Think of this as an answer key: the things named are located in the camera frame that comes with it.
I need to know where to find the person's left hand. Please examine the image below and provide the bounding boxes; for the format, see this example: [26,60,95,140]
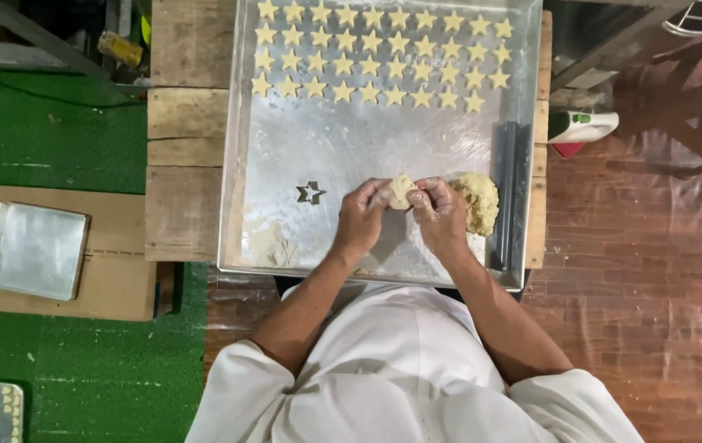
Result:
[333,178,395,251]

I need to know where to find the yellow packet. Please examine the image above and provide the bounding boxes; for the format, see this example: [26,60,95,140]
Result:
[97,31,144,69]

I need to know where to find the person's right hand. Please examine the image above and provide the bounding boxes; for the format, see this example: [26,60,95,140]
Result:
[405,176,470,254]

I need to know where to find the rows of star dough cookies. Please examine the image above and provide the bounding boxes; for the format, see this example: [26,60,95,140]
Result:
[250,0,515,114]

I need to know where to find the small dough piece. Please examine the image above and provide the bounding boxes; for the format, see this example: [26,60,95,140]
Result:
[388,174,418,210]

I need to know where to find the metal star cookie cutter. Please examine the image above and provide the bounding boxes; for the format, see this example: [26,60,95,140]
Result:
[296,181,327,206]

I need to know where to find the wooden chair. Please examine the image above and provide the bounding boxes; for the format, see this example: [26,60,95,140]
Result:
[615,12,702,180]

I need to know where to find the metal frame stand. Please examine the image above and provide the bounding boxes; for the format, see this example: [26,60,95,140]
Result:
[0,0,149,94]

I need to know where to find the large dough lump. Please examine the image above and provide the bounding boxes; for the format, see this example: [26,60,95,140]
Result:
[449,172,501,237]

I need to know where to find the green artificial grass mat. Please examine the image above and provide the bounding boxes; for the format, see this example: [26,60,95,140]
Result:
[0,66,209,443]

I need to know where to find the dark rolling pin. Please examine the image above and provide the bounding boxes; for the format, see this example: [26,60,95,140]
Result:
[494,121,520,272]

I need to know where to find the flat cardboard sheet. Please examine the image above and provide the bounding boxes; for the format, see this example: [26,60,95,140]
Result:
[0,183,176,322]

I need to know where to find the white and green appliance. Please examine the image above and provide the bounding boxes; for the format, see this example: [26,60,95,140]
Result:
[548,110,620,145]

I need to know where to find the person's white garment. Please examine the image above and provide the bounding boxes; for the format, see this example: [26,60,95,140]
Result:
[184,283,645,443]

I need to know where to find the large metal baking tray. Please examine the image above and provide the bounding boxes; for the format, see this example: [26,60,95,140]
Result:
[218,0,544,292]

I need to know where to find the low wooden table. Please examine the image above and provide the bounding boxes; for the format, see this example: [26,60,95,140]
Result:
[144,0,553,270]

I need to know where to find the small empty metal tray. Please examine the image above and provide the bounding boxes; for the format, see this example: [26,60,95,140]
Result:
[0,202,91,302]

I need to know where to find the black cable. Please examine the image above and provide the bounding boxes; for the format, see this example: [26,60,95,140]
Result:
[0,73,147,112]

